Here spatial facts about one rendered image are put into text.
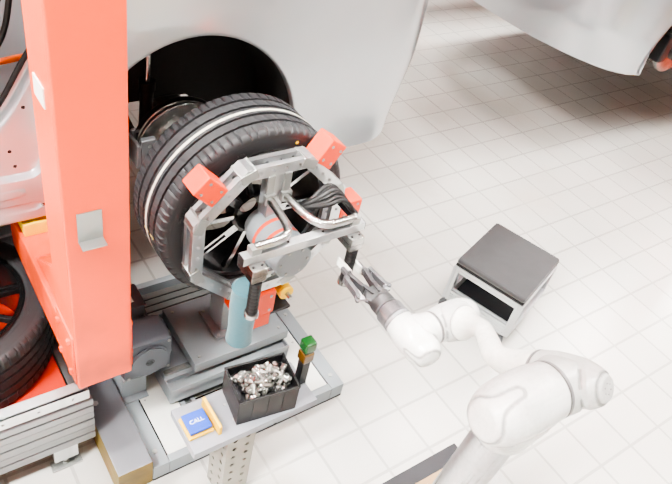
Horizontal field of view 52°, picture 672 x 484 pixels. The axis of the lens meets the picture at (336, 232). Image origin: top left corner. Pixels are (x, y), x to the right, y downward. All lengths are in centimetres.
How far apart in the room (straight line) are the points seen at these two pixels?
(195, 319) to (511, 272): 139
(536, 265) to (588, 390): 176
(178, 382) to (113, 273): 87
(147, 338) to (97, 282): 61
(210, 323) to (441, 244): 148
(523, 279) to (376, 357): 73
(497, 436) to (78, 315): 111
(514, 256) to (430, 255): 54
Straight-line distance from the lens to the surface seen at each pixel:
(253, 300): 198
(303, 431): 274
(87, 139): 158
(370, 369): 298
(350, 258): 211
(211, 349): 264
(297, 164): 204
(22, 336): 235
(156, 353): 245
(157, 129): 244
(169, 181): 205
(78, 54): 147
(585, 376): 153
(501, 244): 327
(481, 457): 159
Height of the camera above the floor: 228
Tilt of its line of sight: 40 degrees down
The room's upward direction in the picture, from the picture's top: 14 degrees clockwise
